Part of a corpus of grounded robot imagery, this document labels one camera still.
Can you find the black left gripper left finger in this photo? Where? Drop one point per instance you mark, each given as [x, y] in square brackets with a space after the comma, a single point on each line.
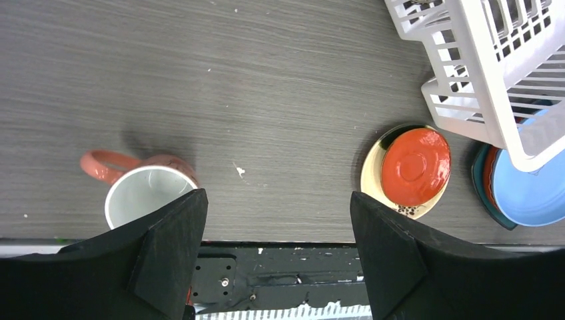
[140, 270]

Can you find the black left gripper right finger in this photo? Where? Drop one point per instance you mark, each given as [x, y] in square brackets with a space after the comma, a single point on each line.
[413, 271]

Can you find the white mug pink handle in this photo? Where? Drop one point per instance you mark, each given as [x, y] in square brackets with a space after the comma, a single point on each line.
[138, 187]

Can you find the light blue plate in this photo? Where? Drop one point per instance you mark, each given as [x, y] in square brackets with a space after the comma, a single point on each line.
[530, 199]

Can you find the white plastic dish rack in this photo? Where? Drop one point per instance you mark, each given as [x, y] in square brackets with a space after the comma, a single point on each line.
[498, 71]

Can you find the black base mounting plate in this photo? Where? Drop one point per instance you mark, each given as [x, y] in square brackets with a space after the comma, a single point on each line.
[272, 279]

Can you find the cream patterned plate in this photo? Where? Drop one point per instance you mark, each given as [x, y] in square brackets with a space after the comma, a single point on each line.
[370, 177]

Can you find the orange saucer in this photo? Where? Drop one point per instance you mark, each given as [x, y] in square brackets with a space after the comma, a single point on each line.
[415, 167]

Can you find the dark green square plate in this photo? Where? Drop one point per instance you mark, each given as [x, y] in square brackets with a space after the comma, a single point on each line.
[476, 169]

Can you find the red round plate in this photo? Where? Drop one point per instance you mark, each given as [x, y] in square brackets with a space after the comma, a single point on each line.
[487, 174]

